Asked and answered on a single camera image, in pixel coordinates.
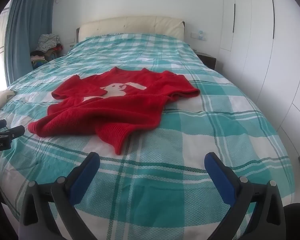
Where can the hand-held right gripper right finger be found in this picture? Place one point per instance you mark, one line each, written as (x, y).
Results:
(218, 177)

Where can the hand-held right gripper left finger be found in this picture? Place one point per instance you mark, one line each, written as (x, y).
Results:
(86, 177)

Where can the red knitted sweater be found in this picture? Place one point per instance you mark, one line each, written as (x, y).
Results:
(102, 112)

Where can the pile of clothes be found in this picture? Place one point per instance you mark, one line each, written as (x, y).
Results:
(47, 42)

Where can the beige cushion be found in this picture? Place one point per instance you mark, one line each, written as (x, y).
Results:
(2, 96)

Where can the bed with teal plaid cover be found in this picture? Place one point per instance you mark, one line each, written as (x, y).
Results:
(165, 175)

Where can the blue curtain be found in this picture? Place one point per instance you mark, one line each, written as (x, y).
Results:
(27, 30)

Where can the dark wooden nightstand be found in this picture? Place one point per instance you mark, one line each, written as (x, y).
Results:
(208, 60)

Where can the white wardrobe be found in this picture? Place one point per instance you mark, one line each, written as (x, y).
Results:
(265, 42)

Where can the cream padded headboard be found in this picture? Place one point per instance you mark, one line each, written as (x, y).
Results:
(130, 26)

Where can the white wall switch panel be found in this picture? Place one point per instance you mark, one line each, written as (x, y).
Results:
(198, 35)

